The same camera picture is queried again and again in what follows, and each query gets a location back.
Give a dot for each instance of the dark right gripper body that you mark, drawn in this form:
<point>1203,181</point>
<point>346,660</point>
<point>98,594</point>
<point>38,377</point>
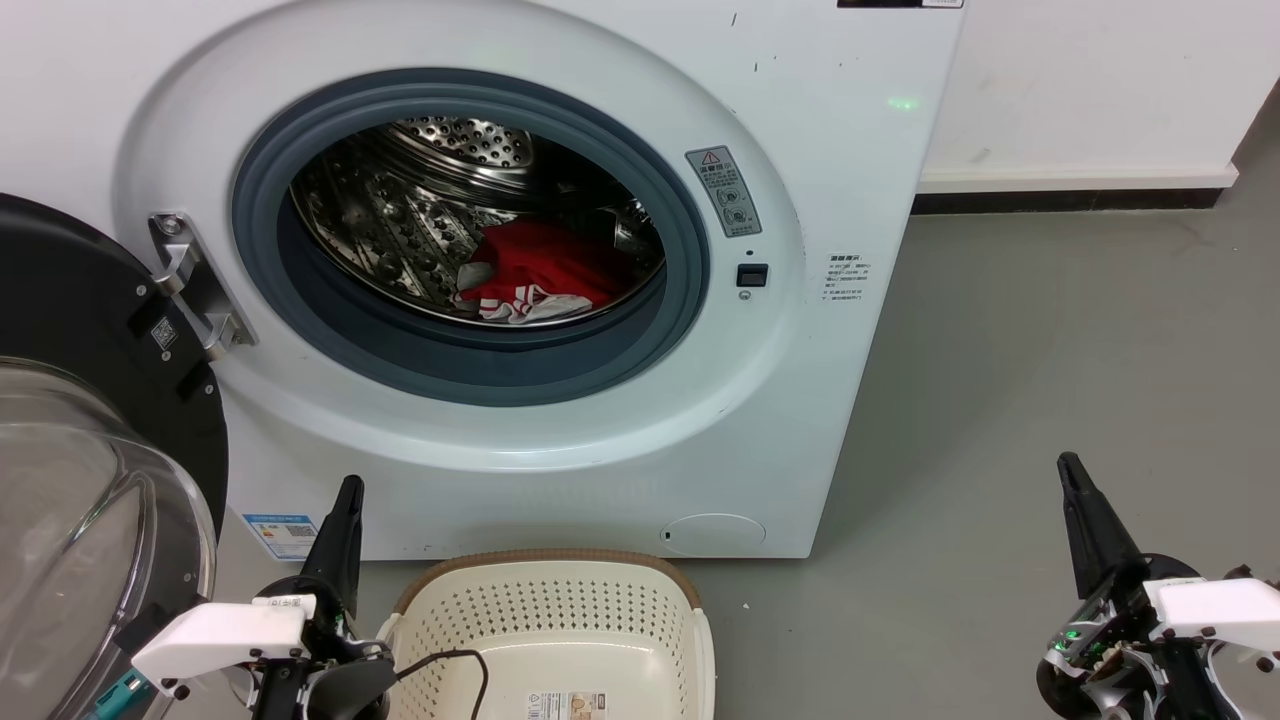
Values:
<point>1110,650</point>

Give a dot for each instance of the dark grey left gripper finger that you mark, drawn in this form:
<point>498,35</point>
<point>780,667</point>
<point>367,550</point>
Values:
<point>340,550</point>

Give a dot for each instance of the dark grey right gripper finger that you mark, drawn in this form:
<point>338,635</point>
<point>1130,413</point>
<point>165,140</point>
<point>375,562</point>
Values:
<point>1095,540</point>

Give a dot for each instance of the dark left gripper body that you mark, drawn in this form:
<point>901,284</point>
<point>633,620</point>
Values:
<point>340,690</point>

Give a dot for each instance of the red and white garment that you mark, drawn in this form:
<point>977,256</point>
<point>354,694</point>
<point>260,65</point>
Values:
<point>545,260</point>

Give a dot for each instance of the cream perforated laundry basket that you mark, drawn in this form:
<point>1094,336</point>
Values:
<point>560,620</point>

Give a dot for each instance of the stainless steel washing machine drum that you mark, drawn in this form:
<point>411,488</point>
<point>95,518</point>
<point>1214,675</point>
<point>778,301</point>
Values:
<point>400,220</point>

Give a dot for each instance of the washing machine door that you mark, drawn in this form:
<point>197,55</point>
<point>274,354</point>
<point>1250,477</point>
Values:
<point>70,290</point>

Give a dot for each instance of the blue energy label sticker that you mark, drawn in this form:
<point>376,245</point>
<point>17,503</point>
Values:
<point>282,537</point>

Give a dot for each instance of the grey rubber door gasket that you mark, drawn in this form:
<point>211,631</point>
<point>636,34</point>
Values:
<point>500,370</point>

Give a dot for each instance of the white front-load washing machine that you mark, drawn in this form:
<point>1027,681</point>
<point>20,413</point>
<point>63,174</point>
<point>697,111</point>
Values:
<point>850,400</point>

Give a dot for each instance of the metal door hinge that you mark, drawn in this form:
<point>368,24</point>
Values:
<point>195,280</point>

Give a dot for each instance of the dark baseboard strip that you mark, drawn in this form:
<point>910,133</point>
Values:
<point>1060,201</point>

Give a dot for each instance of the printed text notice label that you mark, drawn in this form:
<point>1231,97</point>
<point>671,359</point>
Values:
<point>846,277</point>

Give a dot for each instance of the round white filter cover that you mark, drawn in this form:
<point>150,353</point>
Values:
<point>712,535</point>

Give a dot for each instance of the black door latch socket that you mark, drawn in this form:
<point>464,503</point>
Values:
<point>752,275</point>

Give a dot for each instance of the grey warning sticker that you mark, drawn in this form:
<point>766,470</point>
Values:
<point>722,190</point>

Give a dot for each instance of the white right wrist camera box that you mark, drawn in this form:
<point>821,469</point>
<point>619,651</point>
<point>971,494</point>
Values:
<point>1220,605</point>

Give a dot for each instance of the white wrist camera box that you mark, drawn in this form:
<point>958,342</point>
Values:
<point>1220,605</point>
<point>220,635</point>

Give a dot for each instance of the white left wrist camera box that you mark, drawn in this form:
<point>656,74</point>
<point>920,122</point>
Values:
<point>220,635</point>

